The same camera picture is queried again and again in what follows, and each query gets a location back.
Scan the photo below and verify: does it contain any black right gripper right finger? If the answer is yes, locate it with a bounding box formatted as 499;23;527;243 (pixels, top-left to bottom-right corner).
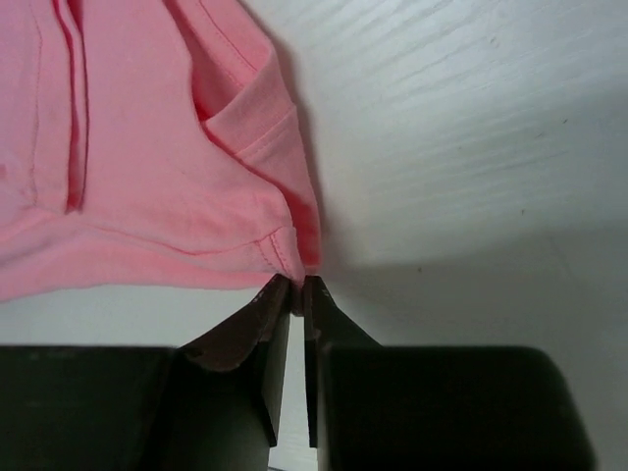
302;277;597;470

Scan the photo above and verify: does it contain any pink t shirt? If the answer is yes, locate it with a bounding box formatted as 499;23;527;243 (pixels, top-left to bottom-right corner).
1;1;322;300

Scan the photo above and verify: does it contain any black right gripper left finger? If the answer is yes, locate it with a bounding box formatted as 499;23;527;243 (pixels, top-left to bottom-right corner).
1;276;292;470

